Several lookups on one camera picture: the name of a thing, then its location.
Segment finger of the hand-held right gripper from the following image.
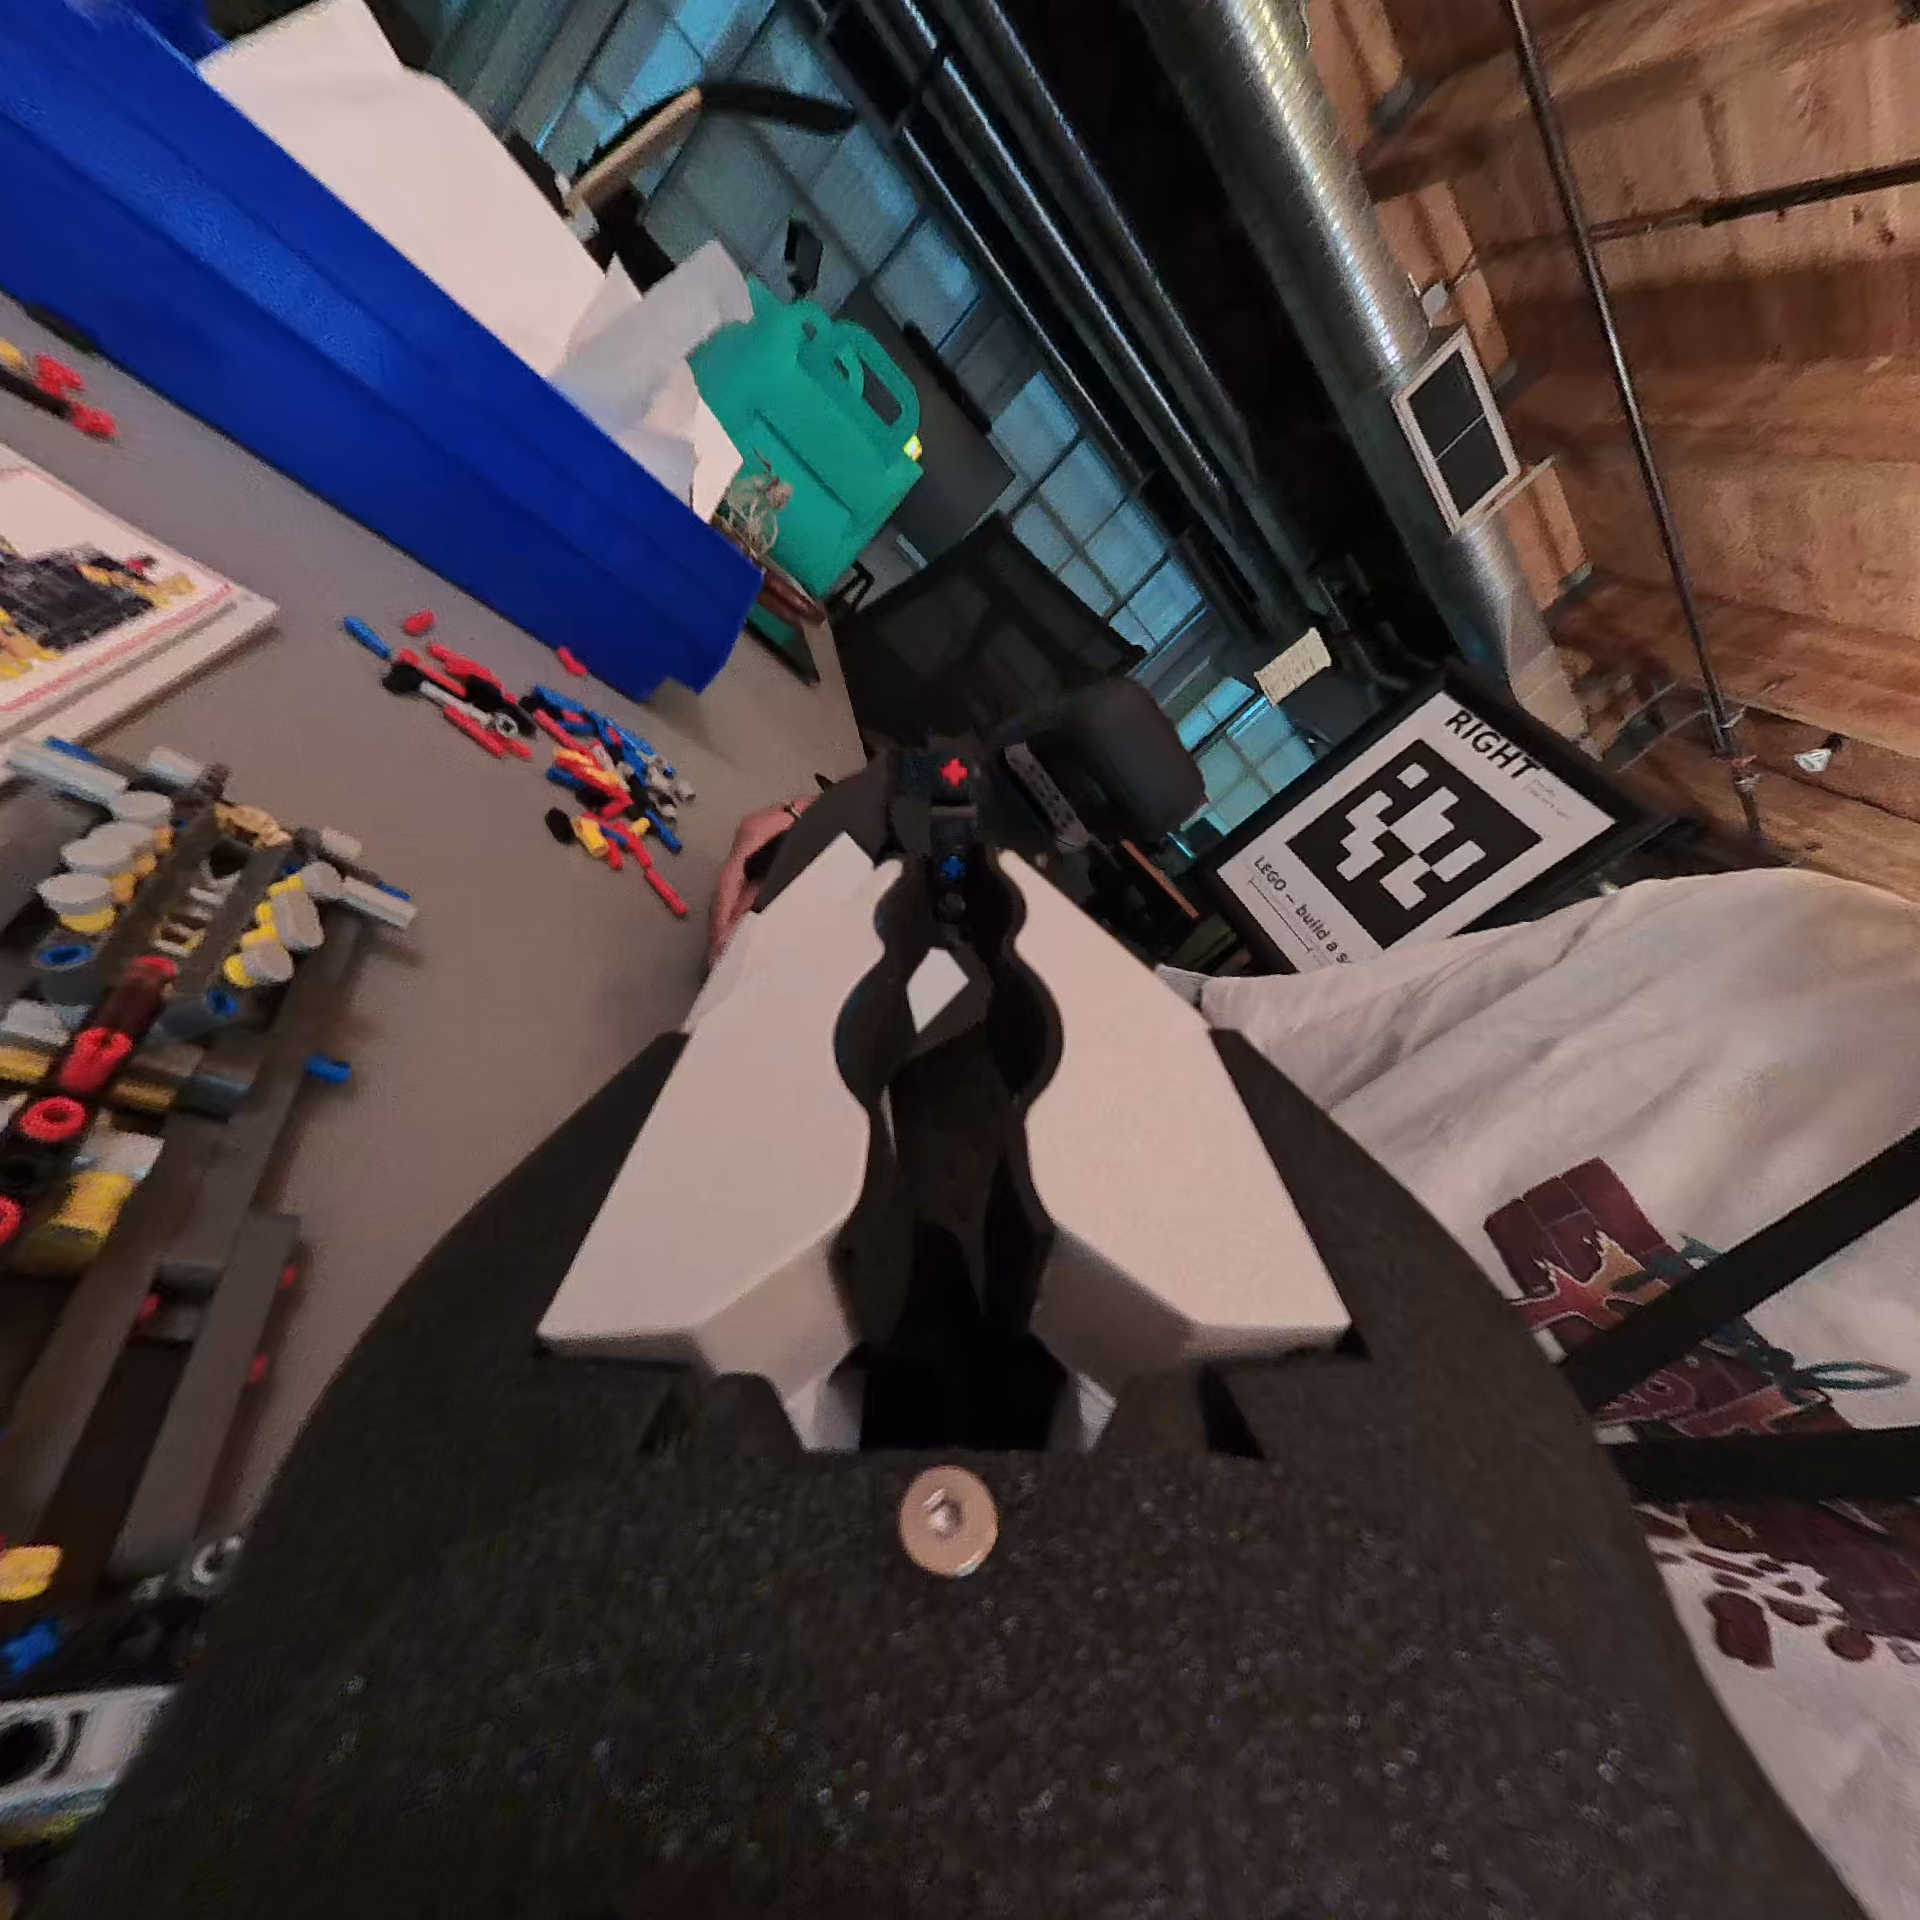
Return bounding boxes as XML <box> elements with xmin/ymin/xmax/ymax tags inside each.
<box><xmin>895</xmin><ymin>948</ymin><xmax>976</xmax><ymax>1056</ymax></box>
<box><xmin>684</xmin><ymin>833</ymin><xmax>899</xmax><ymax>1038</ymax></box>

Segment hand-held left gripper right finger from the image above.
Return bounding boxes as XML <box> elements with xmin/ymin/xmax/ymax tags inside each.
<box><xmin>978</xmin><ymin>856</ymin><xmax>1356</xmax><ymax>1450</ymax></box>

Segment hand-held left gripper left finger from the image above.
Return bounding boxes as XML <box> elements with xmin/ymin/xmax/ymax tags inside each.
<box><xmin>538</xmin><ymin>865</ymin><xmax>907</xmax><ymax>1453</ymax></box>

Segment black lego connector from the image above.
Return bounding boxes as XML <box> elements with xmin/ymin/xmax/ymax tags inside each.
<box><xmin>892</xmin><ymin>738</ymin><xmax>995</xmax><ymax>928</ymax></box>

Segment lego car chassis assembly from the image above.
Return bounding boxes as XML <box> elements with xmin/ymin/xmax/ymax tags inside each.
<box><xmin>0</xmin><ymin>731</ymin><xmax>423</xmax><ymax>1849</ymax></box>

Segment pile of lego pins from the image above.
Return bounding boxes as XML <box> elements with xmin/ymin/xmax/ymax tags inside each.
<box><xmin>339</xmin><ymin>604</ymin><xmax>701</xmax><ymax>921</ymax></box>

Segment lego instruction booklet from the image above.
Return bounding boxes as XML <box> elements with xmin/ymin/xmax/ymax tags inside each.
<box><xmin>0</xmin><ymin>441</ymin><xmax>280</xmax><ymax>745</ymax></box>

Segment small red lego cluster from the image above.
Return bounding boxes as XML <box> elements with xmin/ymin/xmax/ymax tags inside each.
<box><xmin>0</xmin><ymin>336</ymin><xmax>122</xmax><ymax>441</ymax></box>

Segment person's right hand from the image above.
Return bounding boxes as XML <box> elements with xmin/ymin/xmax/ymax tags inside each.
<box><xmin>701</xmin><ymin>800</ymin><xmax>826</xmax><ymax>964</ymax></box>

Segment black mesh chair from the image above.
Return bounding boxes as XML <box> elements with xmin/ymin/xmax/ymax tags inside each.
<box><xmin>827</xmin><ymin>514</ymin><xmax>1152</xmax><ymax>755</ymax></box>

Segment white printed sign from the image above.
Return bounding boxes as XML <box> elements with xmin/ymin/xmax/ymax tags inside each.
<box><xmin>1191</xmin><ymin>682</ymin><xmax>1647</xmax><ymax>981</ymax></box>

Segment person's white shirt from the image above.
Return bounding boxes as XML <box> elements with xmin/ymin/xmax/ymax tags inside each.
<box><xmin>1167</xmin><ymin>866</ymin><xmax>1920</xmax><ymax>1920</ymax></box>

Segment teal bag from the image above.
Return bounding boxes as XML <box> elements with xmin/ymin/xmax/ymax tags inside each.
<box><xmin>680</xmin><ymin>289</ymin><xmax>925</xmax><ymax>602</ymax></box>

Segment blue plastic bin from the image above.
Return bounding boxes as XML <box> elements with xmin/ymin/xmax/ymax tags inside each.
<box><xmin>0</xmin><ymin>0</ymin><xmax>768</xmax><ymax>704</ymax></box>

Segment white paper bag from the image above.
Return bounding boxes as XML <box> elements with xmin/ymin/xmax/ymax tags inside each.
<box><xmin>195</xmin><ymin>0</ymin><xmax>755</xmax><ymax>521</ymax></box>

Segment silver ventilation duct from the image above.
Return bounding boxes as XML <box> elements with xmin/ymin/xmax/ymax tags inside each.
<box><xmin>1136</xmin><ymin>0</ymin><xmax>1566</xmax><ymax>712</ymax></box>

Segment black shoulder strap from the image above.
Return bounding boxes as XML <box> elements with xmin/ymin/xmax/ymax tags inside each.
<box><xmin>1559</xmin><ymin>1125</ymin><xmax>1920</xmax><ymax>1505</ymax></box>

